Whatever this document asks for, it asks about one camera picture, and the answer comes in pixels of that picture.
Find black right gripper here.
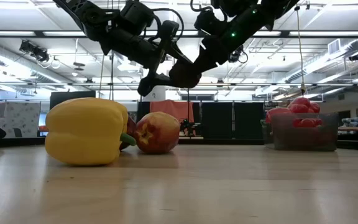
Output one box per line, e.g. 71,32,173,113
193,9,260,75

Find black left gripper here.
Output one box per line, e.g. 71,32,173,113
104,20,195,97

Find red yellow apple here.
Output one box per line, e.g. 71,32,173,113
134,111,181,155

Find yellow bell pepper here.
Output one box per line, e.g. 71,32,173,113
44,97,137,166

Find white bin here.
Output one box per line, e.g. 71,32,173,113
144,86,167,102

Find orange cloth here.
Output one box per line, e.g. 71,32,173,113
149,99,196,137

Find thin black overhead bar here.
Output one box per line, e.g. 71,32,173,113
0,82,358,87

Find black partition panel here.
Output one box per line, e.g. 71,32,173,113
201,101,234,140
234,101,265,140

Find small black device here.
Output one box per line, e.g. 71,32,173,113
180,119,202,137

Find clear plastic bin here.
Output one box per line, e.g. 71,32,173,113
261,112,339,152

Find white ceiling vent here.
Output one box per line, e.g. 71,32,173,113
327,38,342,56

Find overhead bar with light strips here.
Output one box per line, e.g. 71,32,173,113
0,30,358,39

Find white patterned partition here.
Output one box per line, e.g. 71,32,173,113
0,101,42,139

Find black hanging camera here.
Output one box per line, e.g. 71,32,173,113
228,45,249,64

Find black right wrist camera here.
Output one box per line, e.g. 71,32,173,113
193,9,227,35

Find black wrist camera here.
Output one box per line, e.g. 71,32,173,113
193,9,227,35
119,1,155,30

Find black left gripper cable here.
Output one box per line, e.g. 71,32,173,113
149,7,185,43

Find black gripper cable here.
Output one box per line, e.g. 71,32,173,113
149,7,185,43
190,0,214,13

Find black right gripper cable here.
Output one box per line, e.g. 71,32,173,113
190,0,214,13

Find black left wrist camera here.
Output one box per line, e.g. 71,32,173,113
119,1,155,30

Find hanging cable with plug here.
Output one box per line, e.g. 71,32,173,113
294,4,306,96

